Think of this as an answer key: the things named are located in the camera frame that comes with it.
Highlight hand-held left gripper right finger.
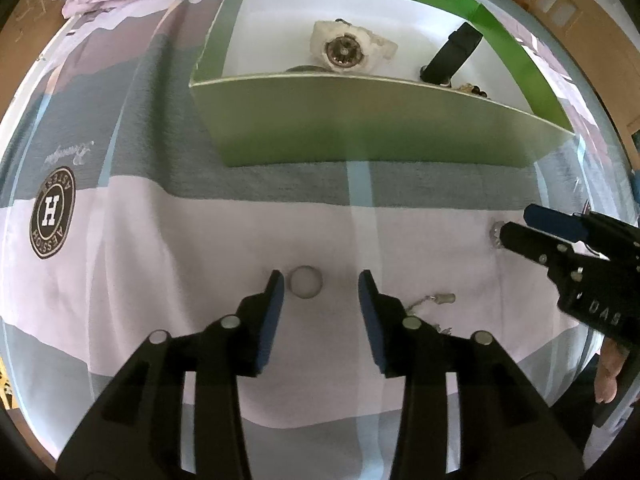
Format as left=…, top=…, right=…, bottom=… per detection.
left=358, top=269, right=586, bottom=480

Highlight brown bead bracelet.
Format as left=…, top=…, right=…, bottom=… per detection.
left=452, top=81, right=492, bottom=100

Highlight person's right hand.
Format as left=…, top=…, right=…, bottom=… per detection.
left=595, top=337, right=632, bottom=404

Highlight white wrist watch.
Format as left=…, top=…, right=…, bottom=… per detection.
left=307, top=19, right=399, bottom=74

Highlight silver band ring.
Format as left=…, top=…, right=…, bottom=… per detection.
left=287, top=265, right=324, bottom=299

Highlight green cardboard box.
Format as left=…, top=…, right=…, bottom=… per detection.
left=189, top=0, right=577, bottom=170

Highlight wooden headboard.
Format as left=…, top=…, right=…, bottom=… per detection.
left=0, top=0, right=68, bottom=56

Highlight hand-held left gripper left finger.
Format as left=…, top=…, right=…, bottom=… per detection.
left=55, top=269, right=287, bottom=480

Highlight black strap wrist watch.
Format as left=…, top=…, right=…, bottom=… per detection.
left=419, top=22, right=484, bottom=86

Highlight wooden footboard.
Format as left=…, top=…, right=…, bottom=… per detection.
left=510, top=0, right=640, bottom=131

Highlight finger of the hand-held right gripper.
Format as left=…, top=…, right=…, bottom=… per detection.
left=523, top=204, right=594, bottom=242
left=501, top=221, right=582, bottom=274

